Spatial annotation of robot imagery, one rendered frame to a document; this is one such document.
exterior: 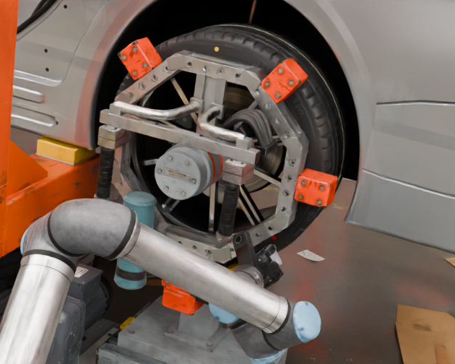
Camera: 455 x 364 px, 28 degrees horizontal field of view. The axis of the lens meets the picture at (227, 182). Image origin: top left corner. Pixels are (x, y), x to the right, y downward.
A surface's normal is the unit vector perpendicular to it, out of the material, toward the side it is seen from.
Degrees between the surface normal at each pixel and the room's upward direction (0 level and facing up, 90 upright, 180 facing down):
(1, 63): 90
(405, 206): 90
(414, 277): 0
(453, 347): 2
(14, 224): 90
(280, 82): 90
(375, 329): 0
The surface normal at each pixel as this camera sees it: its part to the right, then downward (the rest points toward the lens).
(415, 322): 0.15, -0.83
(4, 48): 0.92, 0.26
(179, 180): -0.37, 0.28
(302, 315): 0.68, -0.31
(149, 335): 0.15, -0.93
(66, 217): -0.37, -0.36
